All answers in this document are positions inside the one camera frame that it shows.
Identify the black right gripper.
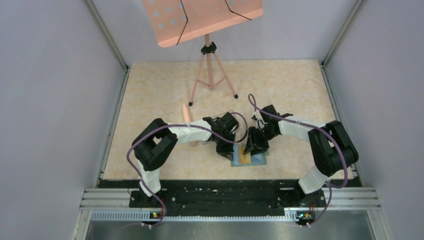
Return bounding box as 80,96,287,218
244,126,279,157

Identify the gold VIP credit card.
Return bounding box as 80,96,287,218
237,145,252,165

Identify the green leather card holder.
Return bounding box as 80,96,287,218
230,144,269,167

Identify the clear plastic card box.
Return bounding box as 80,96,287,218
211,112,239,142

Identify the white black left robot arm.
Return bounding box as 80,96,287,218
127,112,240,207

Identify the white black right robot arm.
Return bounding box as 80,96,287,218
243,104,359,206

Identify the pink music stand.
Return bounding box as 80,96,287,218
141,0,264,106

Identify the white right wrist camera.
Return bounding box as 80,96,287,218
251,111,266,130

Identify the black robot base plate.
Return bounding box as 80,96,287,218
129,179,326,214

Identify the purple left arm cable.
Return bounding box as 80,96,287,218
125,111,249,229

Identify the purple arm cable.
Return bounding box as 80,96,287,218
247,93,349,228
125,111,249,229

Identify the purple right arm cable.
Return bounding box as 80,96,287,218
247,93,349,228

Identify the aluminium front rail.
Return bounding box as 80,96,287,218
79,187,381,222

